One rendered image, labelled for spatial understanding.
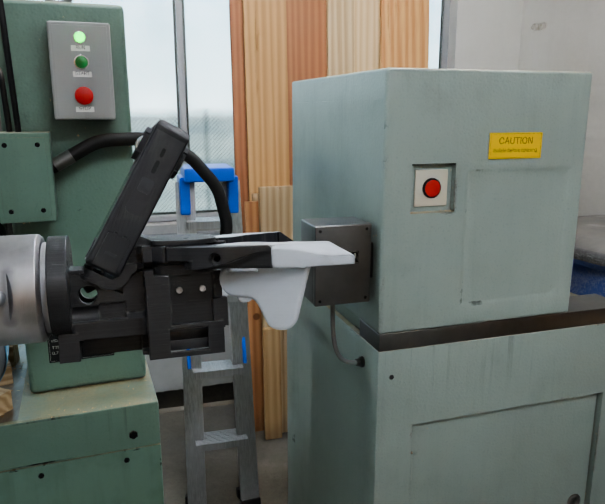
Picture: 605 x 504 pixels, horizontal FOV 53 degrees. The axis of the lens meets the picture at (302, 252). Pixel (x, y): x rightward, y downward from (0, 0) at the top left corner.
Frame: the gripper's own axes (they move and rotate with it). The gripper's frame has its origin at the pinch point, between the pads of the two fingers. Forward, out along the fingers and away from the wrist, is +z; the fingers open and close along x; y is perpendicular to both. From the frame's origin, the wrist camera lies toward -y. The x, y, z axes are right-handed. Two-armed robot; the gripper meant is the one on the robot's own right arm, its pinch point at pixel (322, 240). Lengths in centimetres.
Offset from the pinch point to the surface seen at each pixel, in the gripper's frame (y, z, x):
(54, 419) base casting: 35, -28, -70
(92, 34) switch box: -32, -17, -66
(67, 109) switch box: -19, -22, -67
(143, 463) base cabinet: 47, -14, -72
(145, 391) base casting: 34, -12, -75
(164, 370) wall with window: 73, 0, -230
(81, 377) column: 31, -24, -80
